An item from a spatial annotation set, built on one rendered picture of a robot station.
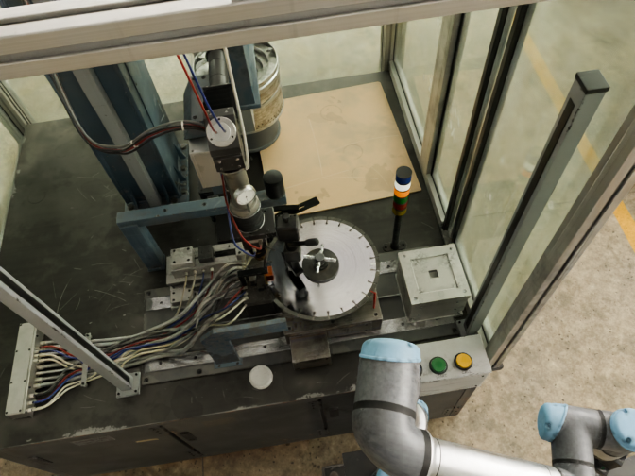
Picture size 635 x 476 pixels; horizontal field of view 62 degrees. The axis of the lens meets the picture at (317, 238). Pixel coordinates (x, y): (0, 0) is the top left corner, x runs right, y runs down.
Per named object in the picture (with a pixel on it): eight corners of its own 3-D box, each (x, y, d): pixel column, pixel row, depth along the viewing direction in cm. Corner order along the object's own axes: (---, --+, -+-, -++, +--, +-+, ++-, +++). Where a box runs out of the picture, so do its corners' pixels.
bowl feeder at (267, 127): (284, 101, 223) (273, 27, 193) (293, 156, 207) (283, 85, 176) (213, 111, 222) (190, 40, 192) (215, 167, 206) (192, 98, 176)
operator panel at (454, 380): (470, 351, 161) (480, 333, 149) (481, 386, 156) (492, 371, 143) (380, 366, 161) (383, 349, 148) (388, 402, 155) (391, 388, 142)
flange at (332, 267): (346, 267, 156) (346, 263, 154) (317, 289, 153) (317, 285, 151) (323, 243, 161) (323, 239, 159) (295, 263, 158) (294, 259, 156)
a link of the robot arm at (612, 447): (608, 401, 102) (655, 408, 101) (586, 415, 111) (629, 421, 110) (612, 444, 98) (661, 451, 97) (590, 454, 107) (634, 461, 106)
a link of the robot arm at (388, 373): (380, 461, 138) (346, 404, 93) (386, 404, 146) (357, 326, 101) (426, 468, 135) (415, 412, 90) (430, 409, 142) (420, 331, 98)
